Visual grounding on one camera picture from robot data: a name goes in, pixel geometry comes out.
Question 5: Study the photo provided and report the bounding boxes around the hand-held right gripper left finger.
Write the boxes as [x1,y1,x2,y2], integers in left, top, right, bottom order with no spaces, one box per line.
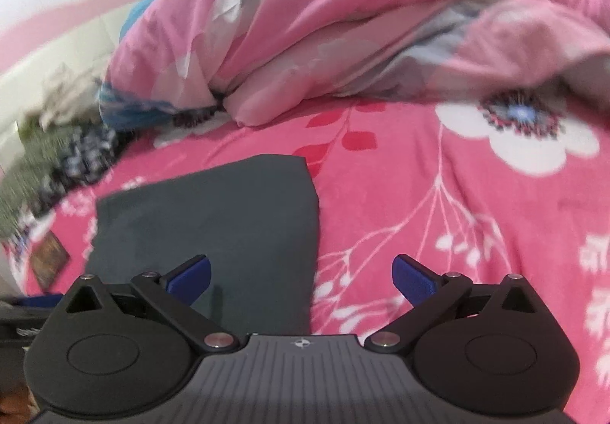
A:
[59,255,238,353]

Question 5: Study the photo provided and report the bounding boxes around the black smartphone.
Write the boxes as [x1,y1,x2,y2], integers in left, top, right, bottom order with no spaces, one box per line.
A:
[30,233,72,292]

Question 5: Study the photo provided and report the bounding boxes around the plaid cloth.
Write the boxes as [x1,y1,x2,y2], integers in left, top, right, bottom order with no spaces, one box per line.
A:
[48,124,125,196]

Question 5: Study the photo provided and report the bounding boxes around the pink and white headboard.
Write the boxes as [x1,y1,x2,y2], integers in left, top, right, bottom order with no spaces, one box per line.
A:
[0,0,191,153]

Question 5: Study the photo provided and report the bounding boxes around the white towel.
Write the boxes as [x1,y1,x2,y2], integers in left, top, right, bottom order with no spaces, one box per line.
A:
[38,64,103,129]

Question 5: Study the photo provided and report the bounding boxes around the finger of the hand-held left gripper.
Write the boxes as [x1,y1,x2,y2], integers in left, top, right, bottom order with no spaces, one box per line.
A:
[7,293,65,310]

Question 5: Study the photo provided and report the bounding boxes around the dark grey shorts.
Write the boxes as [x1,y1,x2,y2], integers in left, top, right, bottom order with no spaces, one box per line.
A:
[88,154,321,336]

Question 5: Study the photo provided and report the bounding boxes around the pink and blue duvet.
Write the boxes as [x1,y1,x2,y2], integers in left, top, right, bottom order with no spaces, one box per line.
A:
[98,0,610,129]

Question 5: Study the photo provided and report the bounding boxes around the green floral cloth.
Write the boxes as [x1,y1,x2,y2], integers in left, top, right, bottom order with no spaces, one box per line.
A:
[0,119,72,239]

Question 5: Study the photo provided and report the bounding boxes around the pink floral blanket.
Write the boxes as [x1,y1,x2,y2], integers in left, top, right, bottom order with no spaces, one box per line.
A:
[0,90,610,424]

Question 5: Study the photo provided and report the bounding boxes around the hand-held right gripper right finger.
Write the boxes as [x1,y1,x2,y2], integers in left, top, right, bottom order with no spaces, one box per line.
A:
[364,255,546,352]

